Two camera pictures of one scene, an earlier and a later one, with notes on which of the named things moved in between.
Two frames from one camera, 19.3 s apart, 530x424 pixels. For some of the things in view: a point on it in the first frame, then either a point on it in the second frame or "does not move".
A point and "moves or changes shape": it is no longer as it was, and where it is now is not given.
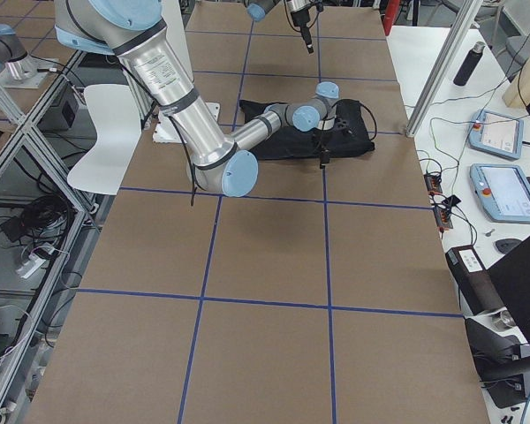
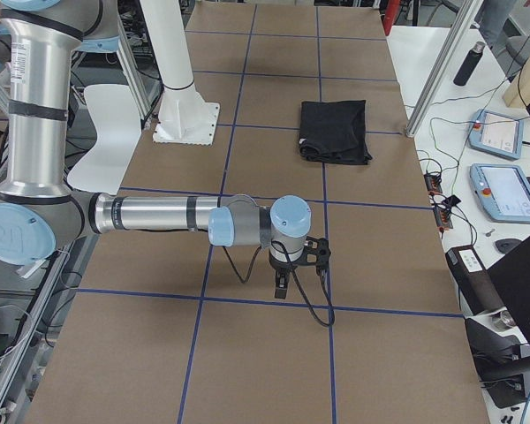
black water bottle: [469, 64] does not move
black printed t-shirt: [352, 133] moves or changes shape
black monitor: [521, 280] does not move
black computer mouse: [506, 245] does not move
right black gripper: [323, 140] → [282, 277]
